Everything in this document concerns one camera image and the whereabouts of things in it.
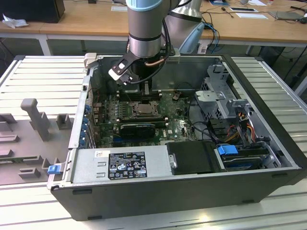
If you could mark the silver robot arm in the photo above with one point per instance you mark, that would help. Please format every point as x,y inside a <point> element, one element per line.
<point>144,24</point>

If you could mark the CPU socket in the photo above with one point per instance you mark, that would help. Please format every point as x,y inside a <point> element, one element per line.
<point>144,115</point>

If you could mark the black RAM stick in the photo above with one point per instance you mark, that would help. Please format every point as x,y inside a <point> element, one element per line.
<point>156,94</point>
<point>141,118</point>

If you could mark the black round fan part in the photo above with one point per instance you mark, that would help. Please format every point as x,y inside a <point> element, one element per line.
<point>110,86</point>

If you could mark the black graphics card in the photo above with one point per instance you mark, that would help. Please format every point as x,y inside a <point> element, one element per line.
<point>136,131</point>

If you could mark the green motherboard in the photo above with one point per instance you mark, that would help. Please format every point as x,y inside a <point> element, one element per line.
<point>172,129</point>

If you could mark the white flat plate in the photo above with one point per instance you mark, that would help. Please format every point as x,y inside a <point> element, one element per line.
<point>119,8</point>

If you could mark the wooden desk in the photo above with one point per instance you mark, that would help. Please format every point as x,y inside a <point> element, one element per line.
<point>96,22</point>

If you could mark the grey metal disk bay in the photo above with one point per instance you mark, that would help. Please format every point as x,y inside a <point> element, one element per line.
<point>216,103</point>

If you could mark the black plastic shroud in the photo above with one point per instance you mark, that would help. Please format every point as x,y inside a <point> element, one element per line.
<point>192,158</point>

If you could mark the grey power supply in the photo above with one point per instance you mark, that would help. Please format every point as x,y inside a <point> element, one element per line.
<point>91,167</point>

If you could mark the blue disk carrier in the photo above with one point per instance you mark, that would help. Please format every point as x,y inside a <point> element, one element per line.
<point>226,149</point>

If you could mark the white framed tablet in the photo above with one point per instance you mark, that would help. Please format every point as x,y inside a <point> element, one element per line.
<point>243,9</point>

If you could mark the white paper sheet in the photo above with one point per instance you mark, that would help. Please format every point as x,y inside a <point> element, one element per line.
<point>251,15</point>

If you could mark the black open PC case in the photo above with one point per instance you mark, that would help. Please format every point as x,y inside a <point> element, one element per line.
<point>168,198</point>

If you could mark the black box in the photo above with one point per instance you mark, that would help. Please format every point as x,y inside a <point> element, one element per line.
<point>31,10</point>

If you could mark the blue case latch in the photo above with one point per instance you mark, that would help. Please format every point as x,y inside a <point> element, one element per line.
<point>53,169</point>

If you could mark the grey parts rack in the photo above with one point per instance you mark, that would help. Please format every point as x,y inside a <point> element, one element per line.
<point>28,143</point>

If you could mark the crumpled white paper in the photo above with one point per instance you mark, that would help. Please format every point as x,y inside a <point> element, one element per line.
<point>14,22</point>

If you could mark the grey laptop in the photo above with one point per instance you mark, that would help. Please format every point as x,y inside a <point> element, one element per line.
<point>285,15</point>

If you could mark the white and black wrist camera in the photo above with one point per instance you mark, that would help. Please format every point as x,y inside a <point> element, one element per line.
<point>121,68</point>

